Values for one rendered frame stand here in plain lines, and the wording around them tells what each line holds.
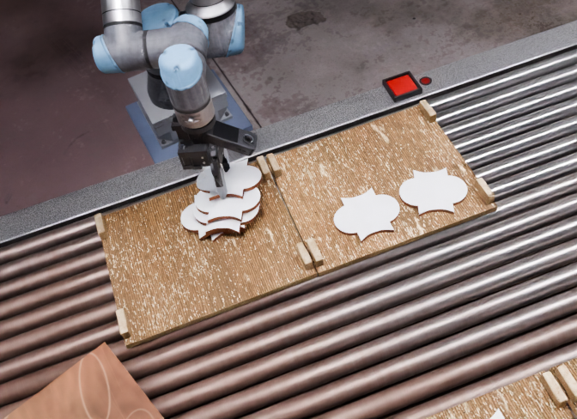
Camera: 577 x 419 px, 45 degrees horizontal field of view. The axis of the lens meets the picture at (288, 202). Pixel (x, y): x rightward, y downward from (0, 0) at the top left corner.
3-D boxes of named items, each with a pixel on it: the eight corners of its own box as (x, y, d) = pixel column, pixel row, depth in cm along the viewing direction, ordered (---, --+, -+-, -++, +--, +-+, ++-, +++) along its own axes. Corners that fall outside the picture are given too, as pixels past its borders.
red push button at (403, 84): (385, 85, 176) (385, 81, 175) (408, 78, 177) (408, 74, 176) (396, 100, 172) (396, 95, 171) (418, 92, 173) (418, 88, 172)
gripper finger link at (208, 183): (202, 199, 150) (194, 163, 145) (228, 197, 149) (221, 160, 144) (199, 207, 147) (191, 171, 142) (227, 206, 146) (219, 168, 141)
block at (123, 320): (118, 317, 141) (114, 310, 139) (127, 313, 141) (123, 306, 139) (124, 341, 137) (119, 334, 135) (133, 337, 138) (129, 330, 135)
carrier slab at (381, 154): (266, 162, 164) (265, 158, 163) (423, 107, 169) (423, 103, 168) (318, 276, 143) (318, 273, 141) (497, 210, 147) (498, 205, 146)
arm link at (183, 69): (200, 36, 126) (197, 67, 120) (212, 81, 134) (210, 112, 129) (158, 41, 126) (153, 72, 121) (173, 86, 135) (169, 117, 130)
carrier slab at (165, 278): (98, 221, 159) (95, 218, 158) (264, 162, 164) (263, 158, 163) (127, 349, 138) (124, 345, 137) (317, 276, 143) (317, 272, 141)
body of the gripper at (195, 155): (188, 146, 148) (174, 105, 138) (227, 143, 147) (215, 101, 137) (184, 173, 143) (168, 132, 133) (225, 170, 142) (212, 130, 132)
